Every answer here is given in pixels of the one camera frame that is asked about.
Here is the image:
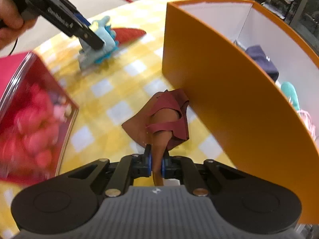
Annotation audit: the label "teal plush bag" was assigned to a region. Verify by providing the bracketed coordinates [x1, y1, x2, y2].
[281, 81, 300, 111]

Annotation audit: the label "navy blue cap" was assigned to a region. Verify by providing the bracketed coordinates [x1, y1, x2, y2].
[245, 45, 279, 82]

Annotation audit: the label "brown leather pieces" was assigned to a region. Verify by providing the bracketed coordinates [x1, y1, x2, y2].
[122, 89, 189, 186]

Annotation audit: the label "orange cardboard box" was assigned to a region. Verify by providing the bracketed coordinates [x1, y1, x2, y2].
[162, 0, 318, 224]

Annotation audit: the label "pink embroidered pouch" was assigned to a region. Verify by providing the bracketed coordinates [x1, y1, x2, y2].
[297, 110, 316, 141]

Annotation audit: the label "teal monster plush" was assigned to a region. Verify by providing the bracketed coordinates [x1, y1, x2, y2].
[78, 16, 118, 71]

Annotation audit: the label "red Wonderlab box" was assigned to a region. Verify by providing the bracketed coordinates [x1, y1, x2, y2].
[1, 52, 78, 185]

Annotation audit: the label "red corduroy cloth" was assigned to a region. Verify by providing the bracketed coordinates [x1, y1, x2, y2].
[112, 27, 147, 45]

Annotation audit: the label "person's left hand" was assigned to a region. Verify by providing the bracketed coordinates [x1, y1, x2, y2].
[0, 0, 37, 50]

